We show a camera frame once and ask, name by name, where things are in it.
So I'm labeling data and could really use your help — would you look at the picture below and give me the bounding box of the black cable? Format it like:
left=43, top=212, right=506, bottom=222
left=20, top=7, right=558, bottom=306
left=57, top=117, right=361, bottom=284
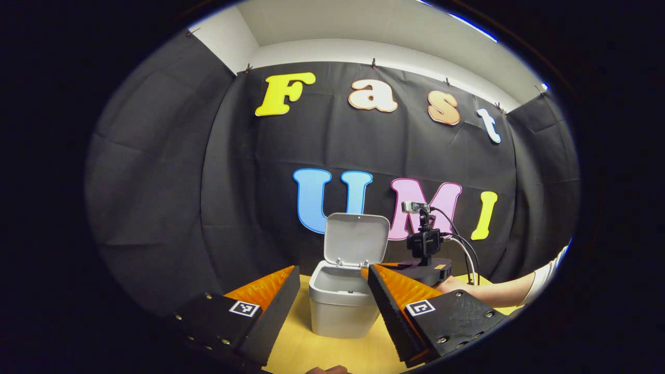
left=430, top=207, right=481, bottom=285

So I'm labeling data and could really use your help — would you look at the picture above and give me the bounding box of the white shirt sleeve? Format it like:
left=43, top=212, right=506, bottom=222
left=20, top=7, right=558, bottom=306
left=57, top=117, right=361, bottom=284
left=522, top=244, right=572, bottom=305

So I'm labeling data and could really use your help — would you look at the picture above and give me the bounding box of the white cable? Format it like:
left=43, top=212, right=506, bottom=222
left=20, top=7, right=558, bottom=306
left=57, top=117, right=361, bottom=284
left=443, top=238, right=475, bottom=285

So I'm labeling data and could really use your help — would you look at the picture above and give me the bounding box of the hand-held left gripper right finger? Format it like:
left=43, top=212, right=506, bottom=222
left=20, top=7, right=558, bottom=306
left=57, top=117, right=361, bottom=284
left=367, top=263, right=508, bottom=368

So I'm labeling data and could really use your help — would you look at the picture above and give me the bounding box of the black backdrop cloth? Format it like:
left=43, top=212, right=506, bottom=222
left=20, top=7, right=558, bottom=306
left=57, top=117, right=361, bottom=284
left=85, top=31, right=581, bottom=317

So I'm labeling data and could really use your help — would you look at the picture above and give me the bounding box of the white desktop garbage bin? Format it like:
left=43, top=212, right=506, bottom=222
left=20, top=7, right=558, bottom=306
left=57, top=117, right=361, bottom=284
left=309, top=212, right=391, bottom=339

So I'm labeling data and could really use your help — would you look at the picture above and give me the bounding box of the wooden desktop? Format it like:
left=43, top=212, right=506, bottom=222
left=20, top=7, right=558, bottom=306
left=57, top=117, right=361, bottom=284
left=265, top=273, right=520, bottom=374

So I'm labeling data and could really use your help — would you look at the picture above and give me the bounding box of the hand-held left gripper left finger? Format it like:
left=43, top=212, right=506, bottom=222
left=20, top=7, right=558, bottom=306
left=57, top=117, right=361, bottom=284
left=173, top=265, right=301, bottom=367

